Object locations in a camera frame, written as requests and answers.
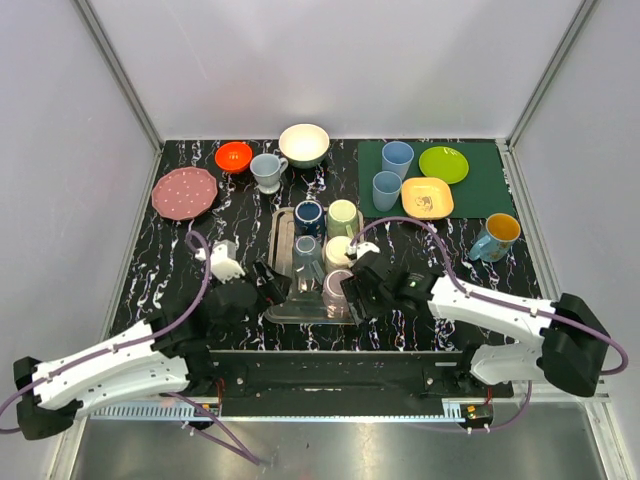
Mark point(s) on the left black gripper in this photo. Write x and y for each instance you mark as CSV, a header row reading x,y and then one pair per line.
x,y
263,282

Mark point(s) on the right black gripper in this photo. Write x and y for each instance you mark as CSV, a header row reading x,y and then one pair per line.
x,y
354,288

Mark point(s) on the lilac purple mug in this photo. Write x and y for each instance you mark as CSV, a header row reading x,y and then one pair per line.
x,y
333,295

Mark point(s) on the cream white mug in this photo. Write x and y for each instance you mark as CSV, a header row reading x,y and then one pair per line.
x,y
335,254

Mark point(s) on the blue butterfly mug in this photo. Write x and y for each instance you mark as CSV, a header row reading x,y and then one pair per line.
x,y
496,238

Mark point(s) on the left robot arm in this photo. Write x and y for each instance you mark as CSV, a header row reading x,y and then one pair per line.
x,y
161,354

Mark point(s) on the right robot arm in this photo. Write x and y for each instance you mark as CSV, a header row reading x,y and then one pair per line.
x,y
560,342

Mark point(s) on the grey blue mug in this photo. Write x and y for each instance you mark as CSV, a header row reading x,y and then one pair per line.
x,y
308,263

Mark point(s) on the dark blue mug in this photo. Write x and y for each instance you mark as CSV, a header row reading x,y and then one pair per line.
x,y
309,219

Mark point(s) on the light green mug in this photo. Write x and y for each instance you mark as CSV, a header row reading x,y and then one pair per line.
x,y
342,219

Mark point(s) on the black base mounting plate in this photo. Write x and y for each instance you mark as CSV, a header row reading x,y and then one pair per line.
x,y
333,384

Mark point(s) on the light blue footed cup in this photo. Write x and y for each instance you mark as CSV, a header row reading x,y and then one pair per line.
x,y
267,170

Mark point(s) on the blue plastic tumbler front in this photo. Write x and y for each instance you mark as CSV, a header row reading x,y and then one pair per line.
x,y
386,189

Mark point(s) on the blue plastic tumbler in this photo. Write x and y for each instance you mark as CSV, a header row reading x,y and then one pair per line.
x,y
386,189
397,157

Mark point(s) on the yellow square plate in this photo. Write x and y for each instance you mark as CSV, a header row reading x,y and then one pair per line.
x,y
426,198

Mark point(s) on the pink dotted plate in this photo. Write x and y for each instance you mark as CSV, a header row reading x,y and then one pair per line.
x,y
184,193

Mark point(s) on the orange red bowl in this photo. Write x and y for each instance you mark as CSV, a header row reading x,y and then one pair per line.
x,y
234,157

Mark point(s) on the large white bowl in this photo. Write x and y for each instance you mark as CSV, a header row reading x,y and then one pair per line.
x,y
304,145

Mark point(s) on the blue plastic tumbler rear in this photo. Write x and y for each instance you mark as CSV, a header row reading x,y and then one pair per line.
x,y
397,157

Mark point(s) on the lime green plate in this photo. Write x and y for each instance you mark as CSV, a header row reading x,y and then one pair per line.
x,y
445,163

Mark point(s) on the dark green mat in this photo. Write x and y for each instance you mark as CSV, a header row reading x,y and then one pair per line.
x,y
483,192

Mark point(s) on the grey slotted cable duct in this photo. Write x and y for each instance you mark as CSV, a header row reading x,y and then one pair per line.
x,y
446,412

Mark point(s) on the right aluminium frame post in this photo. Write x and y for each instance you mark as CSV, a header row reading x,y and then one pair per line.
x,y
578,22

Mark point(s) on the aluminium frame post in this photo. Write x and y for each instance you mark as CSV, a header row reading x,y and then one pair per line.
x,y
578,22
107,51

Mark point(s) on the left aluminium frame post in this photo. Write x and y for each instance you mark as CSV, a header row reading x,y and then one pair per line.
x,y
107,51

